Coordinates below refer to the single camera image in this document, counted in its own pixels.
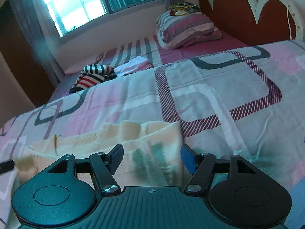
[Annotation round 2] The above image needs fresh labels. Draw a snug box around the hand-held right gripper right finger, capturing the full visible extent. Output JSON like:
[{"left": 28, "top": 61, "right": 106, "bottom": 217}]
[{"left": 180, "top": 144, "right": 260, "bottom": 194}]

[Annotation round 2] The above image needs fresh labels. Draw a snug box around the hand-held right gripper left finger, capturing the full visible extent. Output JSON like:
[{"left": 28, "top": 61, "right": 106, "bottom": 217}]
[{"left": 47, "top": 144, "right": 125, "bottom": 195}]

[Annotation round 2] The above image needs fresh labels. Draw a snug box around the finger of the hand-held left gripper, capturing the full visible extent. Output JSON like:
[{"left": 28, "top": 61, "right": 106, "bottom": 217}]
[{"left": 0, "top": 160, "right": 15, "bottom": 174}]

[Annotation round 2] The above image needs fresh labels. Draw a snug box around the cream long-sleeve shirt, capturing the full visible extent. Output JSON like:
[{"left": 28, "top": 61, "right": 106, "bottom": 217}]
[{"left": 13, "top": 120, "right": 185, "bottom": 188}]

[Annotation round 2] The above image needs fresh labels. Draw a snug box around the pink grey patterned blanket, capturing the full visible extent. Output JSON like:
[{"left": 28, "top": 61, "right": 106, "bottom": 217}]
[{"left": 0, "top": 38, "right": 305, "bottom": 229}]

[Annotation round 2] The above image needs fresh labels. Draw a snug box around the black white red striped garment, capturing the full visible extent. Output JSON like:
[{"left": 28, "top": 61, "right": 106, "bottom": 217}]
[{"left": 69, "top": 63, "right": 117, "bottom": 94}]

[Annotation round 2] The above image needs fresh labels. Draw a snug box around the white folded cloth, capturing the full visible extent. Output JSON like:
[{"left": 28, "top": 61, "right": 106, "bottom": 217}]
[{"left": 114, "top": 55, "right": 154, "bottom": 77}]

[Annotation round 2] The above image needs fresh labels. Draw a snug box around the brown wooden door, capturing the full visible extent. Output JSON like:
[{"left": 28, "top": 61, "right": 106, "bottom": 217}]
[{"left": 0, "top": 0, "right": 56, "bottom": 108}]

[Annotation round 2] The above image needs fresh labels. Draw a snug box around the striped maroon bed sheet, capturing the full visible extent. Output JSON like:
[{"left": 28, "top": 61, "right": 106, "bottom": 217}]
[{"left": 49, "top": 32, "right": 248, "bottom": 98}]

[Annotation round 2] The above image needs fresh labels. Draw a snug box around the striped pink grey pillow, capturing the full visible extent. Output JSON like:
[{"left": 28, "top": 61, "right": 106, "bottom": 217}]
[{"left": 156, "top": 11, "right": 223, "bottom": 50}]

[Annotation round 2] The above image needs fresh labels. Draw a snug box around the colourful printed cloth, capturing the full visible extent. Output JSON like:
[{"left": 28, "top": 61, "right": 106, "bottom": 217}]
[{"left": 169, "top": 2, "right": 198, "bottom": 17}]

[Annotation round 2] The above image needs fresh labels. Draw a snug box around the red white scalloped headboard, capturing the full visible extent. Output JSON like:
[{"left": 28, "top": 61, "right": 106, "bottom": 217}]
[{"left": 198, "top": 0, "right": 305, "bottom": 46}]

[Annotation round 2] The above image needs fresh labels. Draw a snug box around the window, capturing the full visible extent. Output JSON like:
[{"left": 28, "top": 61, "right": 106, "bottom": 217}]
[{"left": 36, "top": 0, "right": 167, "bottom": 39}]

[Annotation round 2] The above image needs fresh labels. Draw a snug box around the white cord on headboard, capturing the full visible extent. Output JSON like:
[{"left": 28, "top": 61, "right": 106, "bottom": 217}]
[{"left": 283, "top": 0, "right": 301, "bottom": 40}]

